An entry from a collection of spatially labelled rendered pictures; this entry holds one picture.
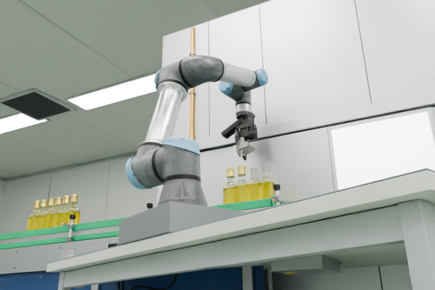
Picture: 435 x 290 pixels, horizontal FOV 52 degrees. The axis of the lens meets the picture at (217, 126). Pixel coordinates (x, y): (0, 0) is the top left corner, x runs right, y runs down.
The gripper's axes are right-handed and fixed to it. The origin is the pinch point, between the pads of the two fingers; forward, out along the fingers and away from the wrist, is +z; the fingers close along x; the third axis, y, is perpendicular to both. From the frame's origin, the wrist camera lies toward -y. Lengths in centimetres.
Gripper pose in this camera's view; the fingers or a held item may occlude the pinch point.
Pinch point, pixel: (241, 156)
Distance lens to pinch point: 204.9
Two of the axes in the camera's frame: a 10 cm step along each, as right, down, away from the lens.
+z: 0.1, 9.2, -3.9
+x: 4.6, 3.4, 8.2
